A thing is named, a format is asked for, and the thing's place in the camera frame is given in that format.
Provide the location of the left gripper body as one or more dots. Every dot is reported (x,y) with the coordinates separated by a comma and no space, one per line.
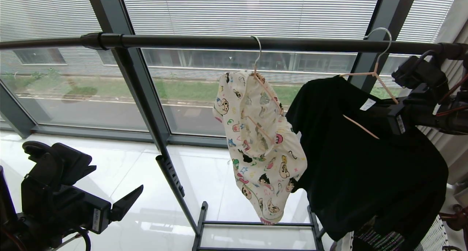
(73,210)

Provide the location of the cream printed shorts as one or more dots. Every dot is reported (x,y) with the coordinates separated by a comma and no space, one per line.
(263,141)

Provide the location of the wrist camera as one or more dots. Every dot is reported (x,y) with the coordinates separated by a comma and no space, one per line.
(55,159)
(420,73)

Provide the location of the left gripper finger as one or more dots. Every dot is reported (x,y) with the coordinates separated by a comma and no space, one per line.
(86,171)
(126,203)

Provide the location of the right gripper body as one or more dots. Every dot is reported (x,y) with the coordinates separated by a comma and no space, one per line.
(413,112)

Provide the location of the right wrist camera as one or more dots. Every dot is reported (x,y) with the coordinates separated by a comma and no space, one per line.
(420,73)

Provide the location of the window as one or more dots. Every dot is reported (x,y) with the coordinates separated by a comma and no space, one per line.
(237,10)

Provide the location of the pink clothes hanger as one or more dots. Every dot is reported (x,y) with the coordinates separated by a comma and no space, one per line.
(384,50)
(258,50)

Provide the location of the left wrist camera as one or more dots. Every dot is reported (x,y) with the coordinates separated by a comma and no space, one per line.
(55,159)

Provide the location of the black clothes rack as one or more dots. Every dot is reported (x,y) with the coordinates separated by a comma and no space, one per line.
(182,41)

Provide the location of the white laundry basket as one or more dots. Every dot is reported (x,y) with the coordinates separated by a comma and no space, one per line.
(435,236)

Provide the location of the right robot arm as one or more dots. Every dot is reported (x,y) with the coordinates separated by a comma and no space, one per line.
(455,112)

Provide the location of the black garment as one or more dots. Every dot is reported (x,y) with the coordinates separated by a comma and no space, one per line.
(358,170)

